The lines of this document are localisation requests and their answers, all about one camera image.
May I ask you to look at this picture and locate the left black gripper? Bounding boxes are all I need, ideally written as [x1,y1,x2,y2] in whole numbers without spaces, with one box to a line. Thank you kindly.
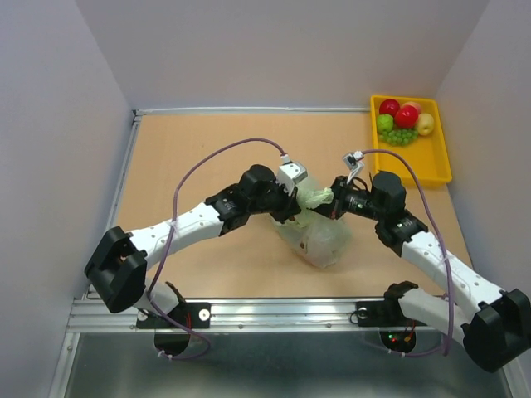
[248,177,300,224]

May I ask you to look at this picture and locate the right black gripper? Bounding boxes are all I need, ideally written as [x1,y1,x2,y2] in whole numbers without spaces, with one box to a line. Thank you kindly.
[302,176,385,222]

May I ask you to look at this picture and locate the light green plastic bag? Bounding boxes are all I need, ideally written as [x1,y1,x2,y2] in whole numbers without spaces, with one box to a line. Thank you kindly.
[271,177,352,269]

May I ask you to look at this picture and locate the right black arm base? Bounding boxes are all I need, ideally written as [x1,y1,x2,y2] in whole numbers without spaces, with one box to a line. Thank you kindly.
[349,292,423,357]

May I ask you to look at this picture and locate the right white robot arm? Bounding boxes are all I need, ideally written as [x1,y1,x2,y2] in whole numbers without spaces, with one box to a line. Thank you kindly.
[331,172,530,372]

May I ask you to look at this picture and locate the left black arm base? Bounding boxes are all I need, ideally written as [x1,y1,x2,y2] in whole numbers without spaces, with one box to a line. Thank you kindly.
[135,301,212,361]

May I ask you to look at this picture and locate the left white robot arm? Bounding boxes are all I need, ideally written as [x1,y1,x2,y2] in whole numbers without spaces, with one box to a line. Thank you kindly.
[85,163,308,327]

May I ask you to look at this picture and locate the green grape bunch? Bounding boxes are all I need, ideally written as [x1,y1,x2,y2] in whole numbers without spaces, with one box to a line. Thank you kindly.
[378,129,419,147]

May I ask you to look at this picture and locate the light green custard apple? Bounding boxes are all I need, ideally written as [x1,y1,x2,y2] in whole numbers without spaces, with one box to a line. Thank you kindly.
[376,114,394,134]

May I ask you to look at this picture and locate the yellow plastic tray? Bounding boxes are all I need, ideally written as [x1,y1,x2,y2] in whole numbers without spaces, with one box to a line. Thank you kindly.
[370,95,452,187]

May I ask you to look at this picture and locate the red apple centre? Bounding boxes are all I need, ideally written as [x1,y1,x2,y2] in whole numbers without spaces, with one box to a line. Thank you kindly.
[394,104,419,129]

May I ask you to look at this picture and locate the red apple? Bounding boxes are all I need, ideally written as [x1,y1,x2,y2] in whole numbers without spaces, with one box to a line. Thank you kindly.
[394,104,419,129]
[378,99,401,118]

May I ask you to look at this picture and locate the red apple back left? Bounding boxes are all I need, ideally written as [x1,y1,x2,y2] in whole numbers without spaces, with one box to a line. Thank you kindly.
[378,99,401,118]

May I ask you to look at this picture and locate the yellow pear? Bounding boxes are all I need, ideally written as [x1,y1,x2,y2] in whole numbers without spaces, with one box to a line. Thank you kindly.
[415,113,435,136]

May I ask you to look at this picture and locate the peach fruit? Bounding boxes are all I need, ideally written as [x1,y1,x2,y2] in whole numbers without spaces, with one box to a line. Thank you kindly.
[403,101,422,114]

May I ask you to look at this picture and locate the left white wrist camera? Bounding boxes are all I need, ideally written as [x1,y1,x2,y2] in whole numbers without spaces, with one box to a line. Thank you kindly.
[275,154,308,196]

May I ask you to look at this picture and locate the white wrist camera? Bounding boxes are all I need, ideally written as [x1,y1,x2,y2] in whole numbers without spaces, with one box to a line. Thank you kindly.
[343,151,364,184]
[275,154,308,196]

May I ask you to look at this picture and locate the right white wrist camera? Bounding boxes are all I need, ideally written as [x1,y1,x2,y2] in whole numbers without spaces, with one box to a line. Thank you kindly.
[343,151,364,184]

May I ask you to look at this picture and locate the aluminium frame rail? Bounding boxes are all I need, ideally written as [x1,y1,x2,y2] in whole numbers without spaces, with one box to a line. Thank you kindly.
[47,108,519,398]

